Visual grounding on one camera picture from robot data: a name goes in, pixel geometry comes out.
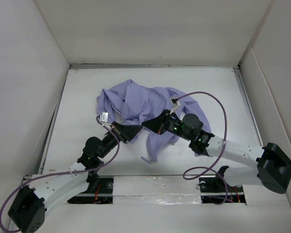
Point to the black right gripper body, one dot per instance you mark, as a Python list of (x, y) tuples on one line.
[(171, 125)]

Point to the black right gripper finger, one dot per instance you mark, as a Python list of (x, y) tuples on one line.
[(165, 113), (155, 125)]

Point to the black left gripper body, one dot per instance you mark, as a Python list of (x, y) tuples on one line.
[(120, 134)]

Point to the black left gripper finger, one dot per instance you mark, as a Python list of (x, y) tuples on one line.
[(129, 136), (126, 128)]

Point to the lilac zip-up jacket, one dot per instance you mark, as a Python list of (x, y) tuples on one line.
[(135, 104)]

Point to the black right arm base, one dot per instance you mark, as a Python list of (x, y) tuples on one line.
[(212, 190)]

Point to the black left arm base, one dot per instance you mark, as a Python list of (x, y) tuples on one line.
[(101, 194)]

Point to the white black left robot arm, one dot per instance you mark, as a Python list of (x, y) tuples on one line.
[(31, 205)]

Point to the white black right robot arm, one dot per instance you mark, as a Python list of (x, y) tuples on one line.
[(268, 166)]

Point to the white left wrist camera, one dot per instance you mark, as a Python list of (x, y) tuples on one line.
[(104, 117)]

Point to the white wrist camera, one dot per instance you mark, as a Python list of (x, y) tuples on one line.
[(104, 117), (175, 104)]

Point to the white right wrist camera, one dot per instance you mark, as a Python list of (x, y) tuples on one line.
[(175, 104)]

